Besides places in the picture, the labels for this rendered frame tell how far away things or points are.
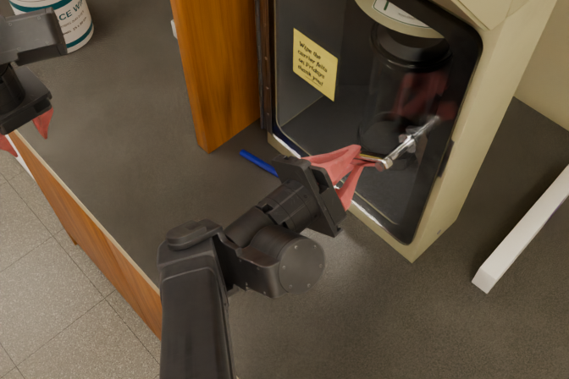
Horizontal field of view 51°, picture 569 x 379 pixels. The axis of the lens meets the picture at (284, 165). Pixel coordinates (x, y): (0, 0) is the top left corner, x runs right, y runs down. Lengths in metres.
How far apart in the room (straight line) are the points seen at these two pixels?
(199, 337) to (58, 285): 1.58
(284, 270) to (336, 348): 0.30
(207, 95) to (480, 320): 0.52
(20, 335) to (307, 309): 1.29
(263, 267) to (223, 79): 0.43
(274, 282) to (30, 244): 1.64
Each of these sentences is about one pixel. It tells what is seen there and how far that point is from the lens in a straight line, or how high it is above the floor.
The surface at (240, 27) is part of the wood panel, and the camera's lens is 0.90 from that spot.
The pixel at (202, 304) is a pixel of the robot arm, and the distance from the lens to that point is 0.53.
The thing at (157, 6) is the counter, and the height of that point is 0.94.
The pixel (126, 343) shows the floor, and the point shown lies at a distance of 1.92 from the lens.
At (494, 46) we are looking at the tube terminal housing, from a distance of 0.59.
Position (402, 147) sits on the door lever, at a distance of 0.71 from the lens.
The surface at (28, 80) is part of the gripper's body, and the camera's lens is 0.85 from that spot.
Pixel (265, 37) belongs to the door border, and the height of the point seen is 1.20.
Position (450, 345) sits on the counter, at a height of 0.94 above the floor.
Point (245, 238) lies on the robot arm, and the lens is 0.64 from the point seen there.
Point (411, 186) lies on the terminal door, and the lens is 0.77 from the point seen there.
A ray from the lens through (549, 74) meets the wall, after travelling 1.16.
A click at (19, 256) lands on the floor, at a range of 2.15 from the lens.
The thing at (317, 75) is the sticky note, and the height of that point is 1.20.
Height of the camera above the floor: 1.76
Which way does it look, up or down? 54 degrees down
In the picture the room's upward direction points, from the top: straight up
